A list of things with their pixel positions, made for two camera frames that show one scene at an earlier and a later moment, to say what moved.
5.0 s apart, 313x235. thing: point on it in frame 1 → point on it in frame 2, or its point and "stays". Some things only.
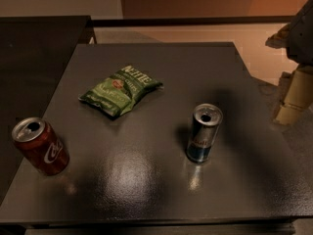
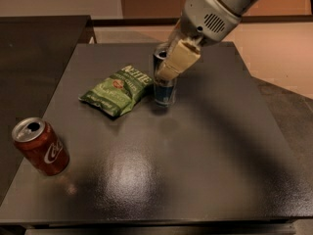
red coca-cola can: [40, 146] stays
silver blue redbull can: [205, 121] → [163, 90]
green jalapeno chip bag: [121, 91] stays
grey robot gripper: [301, 36] → [204, 21]
